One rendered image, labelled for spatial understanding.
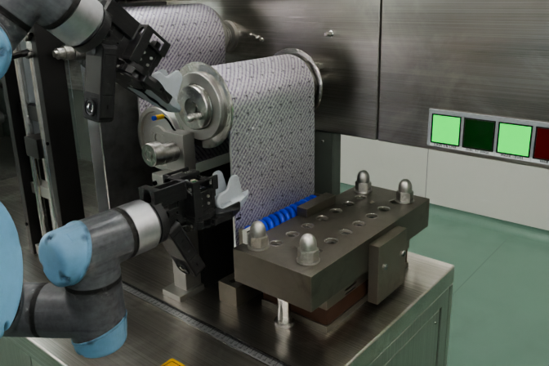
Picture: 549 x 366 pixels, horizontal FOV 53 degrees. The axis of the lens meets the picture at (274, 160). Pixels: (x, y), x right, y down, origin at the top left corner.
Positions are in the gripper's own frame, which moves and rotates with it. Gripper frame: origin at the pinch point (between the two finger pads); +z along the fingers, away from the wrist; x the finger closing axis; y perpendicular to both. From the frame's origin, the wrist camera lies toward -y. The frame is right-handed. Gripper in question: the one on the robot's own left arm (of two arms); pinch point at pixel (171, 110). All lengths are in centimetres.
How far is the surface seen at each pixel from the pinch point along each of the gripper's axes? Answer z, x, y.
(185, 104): 1.8, -0.4, 2.2
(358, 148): 265, 129, 105
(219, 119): 3.6, -7.4, 1.4
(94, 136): 10.8, 33.2, -4.5
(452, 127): 31.5, -33.2, 19.3
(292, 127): 20.6, -8.4, 9.3
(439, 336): 59, -34, -14
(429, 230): 265, 59, 60
